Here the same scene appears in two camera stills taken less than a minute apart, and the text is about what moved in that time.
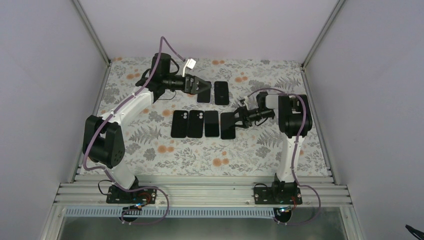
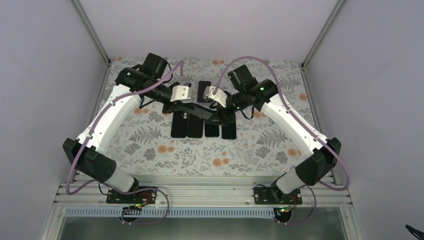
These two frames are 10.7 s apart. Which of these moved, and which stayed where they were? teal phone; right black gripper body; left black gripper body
Moved: left black gripper body; right black gripper body
Stayed: teal phone
